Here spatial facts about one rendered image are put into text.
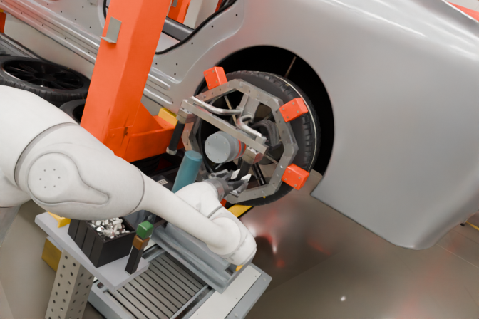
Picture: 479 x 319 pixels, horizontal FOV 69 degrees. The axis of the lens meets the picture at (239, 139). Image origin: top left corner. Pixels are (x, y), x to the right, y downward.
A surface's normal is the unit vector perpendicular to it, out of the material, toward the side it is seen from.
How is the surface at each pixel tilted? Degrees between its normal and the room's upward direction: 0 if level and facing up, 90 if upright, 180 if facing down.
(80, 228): 90
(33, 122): 29
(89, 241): 90
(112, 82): 90
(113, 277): 0
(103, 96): 90
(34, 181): 62
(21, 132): 50
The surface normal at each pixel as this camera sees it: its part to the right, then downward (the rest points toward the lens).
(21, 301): 0.37, -0.87
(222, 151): -0.46, 0.14
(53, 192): -0.05, -0.20
